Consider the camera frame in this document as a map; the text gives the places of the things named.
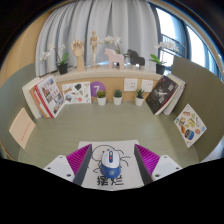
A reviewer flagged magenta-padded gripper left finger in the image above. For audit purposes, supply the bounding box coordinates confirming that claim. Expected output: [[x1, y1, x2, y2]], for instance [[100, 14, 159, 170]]
[[43, 143, 94, 187]]

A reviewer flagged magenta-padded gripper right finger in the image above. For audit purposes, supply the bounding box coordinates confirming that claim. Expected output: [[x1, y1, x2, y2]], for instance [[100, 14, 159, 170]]
[[133, 143, 184, 185]]

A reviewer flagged blue and white computer mouse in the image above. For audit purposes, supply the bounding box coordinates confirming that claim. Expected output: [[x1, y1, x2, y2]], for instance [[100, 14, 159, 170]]
[[99, 149, 123, 178]]

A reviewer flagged white cartoon-print mouse pad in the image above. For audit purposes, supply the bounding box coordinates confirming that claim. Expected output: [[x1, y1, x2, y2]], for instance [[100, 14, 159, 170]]
[[77, 139, 146, 192]]

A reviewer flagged white sticker sheet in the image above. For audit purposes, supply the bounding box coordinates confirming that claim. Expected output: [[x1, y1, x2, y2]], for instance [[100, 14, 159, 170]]
[[173, 103, 208, 149]]

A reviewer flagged beige card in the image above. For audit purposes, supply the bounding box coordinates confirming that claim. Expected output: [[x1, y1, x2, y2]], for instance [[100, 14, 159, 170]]
[[8, 107, 36, 150]]

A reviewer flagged small potted succulent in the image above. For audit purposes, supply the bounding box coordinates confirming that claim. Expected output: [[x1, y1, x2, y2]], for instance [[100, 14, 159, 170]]
[[96, 89, 107, 107], [134, 88, 146, 107], [112, 88, 124, 106]]

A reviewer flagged red-edged picture magazine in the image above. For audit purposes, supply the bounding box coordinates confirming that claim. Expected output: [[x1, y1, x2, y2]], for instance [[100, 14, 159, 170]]
[[34, 75, 65, 119]]

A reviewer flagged dark-covered book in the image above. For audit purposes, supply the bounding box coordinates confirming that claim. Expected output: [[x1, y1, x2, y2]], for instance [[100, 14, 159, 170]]
[[145, 75, 179, 116]]

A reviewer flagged white illustrated card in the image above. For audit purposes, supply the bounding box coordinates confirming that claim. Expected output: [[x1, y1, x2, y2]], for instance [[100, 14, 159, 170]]
[[61, 81, 92, 105]]

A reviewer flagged stack of white books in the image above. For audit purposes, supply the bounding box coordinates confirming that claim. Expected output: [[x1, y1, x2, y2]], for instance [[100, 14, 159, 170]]
[[163, 73, 186, 116]]

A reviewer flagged white book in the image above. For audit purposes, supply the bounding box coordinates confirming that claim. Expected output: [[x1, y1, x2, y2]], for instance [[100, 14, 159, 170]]
[[21, 77, 44, 120]]

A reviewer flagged purple round disc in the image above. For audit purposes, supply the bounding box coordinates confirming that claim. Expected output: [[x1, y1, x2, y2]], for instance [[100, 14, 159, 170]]
[[89, 81, 107, 98]]

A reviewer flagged white orchid in black pot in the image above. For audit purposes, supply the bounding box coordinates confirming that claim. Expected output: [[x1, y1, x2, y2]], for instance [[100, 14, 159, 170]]
[[39, 43, 70, 75], [148, 40, 176, 76], [104, 35, 129, 64]]

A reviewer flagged wooden desk shelf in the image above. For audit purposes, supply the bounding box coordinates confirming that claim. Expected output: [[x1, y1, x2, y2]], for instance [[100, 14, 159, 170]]
[[51, 66, 164, 103]]

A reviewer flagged dark horse figure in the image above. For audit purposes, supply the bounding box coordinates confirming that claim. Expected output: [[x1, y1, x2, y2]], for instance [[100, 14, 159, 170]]
[[126, 49, 146, 67]]

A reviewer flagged wooden hand model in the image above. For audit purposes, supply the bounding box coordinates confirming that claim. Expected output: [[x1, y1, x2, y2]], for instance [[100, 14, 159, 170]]
[[70, 39, 86, 73]]

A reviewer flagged pink horse figure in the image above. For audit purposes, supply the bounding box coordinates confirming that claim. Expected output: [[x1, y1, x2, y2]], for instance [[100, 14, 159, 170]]
[[103, 48, 126, 70]]

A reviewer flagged window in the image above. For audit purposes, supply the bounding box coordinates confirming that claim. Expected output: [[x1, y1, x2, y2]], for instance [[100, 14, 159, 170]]
[[149, 3, 223, 81]]

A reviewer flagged wooden mannequin figure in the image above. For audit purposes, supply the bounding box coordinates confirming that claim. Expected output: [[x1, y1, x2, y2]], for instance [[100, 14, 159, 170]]
[[89, 30, 104, 69]]

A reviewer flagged grey curtain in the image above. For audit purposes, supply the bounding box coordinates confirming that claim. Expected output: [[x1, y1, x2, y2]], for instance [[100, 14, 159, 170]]
[[34, 0, 161, 78]]

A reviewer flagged white wall outlet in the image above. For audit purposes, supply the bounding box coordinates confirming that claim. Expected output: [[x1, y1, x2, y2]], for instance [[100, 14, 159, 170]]
[[123, 78, 139, 92], [140, 79, 155, 93]]

